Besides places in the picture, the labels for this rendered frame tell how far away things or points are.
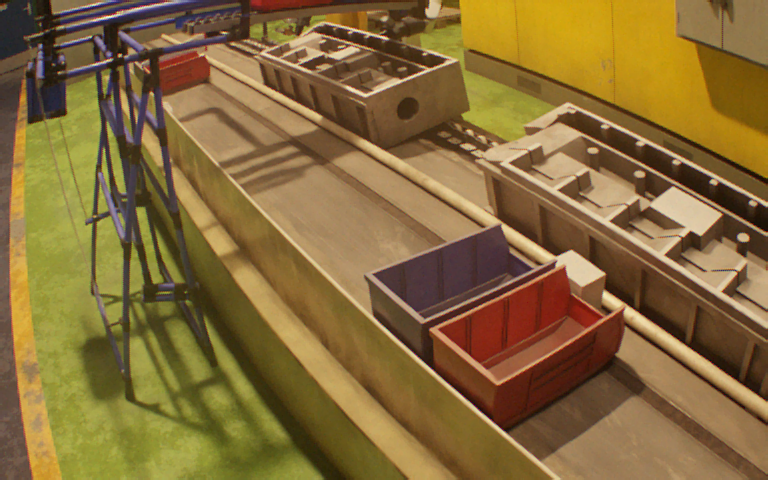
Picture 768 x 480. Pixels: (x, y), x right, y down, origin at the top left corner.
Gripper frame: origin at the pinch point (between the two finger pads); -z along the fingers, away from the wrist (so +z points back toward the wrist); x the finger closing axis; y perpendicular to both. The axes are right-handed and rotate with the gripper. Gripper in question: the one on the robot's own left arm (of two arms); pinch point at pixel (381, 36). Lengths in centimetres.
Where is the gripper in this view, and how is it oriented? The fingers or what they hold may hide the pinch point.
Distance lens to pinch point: 273.7
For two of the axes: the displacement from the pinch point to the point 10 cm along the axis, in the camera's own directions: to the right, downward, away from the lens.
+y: -2.1, -8.0, -5.6
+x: -5.2, -3.9, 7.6
